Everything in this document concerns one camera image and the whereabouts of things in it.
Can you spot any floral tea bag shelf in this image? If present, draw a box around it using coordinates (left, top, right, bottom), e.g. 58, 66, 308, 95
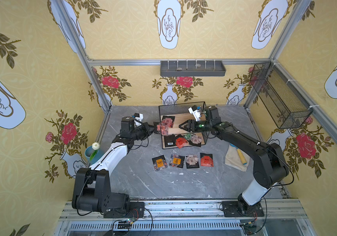
189, 134, 202, 147

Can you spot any pink label tea bag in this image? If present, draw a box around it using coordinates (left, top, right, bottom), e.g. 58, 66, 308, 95
157, 123, 170, 136

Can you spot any earl grey red tea bag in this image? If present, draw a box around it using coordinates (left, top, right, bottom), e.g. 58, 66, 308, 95
162, 116, 175, 128

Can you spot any beige floral tea bag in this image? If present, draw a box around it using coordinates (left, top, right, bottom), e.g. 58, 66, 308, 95
185, 155, 199, 169

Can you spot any orange label tea bag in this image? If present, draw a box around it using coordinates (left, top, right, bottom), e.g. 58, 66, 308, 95
169, 154, 185, 168

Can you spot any red black tea bag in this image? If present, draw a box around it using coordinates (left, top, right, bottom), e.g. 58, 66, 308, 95
200, 153, 214, 167

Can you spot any red tea bag shelf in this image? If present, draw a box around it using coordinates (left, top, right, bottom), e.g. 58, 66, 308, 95
175, 137, 189, 148

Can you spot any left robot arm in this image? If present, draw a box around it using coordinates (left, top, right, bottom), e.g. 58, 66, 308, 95
72, 113, 156, 218

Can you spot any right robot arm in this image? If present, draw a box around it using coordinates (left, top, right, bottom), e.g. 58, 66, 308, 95
179, 106, 290, 211

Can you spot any green tea bag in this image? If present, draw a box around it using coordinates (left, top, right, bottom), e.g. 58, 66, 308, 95
183, 133, 194, 141

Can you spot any large black barcode packet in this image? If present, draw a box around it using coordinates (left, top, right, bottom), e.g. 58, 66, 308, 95
163, 135, 176, 148

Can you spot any teal vase with flower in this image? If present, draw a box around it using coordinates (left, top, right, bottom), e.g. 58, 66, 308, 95
85, 142, 105, 165

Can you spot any white work glove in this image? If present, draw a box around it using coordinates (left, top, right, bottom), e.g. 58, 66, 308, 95
224, 145, 250, 172

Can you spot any blue yellow garden fork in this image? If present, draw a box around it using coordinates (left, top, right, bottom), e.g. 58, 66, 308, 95
230, 144, 247, 165

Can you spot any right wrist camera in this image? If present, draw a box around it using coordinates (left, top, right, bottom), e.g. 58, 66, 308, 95
188, 105, 202, 122

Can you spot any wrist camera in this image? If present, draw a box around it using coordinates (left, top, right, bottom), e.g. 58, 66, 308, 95
132, 113, 143, 127
188, 105, 202, 122

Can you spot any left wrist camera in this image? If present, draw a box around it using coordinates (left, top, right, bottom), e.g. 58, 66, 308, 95
132, 113, 143, 127

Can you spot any black wire mesh shelf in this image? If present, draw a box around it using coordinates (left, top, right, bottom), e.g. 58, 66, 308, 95
158, 101, 208, 149

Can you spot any grey wall tray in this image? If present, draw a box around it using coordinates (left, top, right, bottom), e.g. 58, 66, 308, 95
160, 60, 226, 77

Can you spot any black wall mesh basket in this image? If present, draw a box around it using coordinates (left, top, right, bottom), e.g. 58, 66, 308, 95
250, 62, 313, 129

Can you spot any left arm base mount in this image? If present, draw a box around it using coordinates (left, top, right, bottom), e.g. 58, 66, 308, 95
104, 202, 145, 219

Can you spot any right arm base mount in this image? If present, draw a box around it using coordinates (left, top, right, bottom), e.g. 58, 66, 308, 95
220, 201, 265, 218

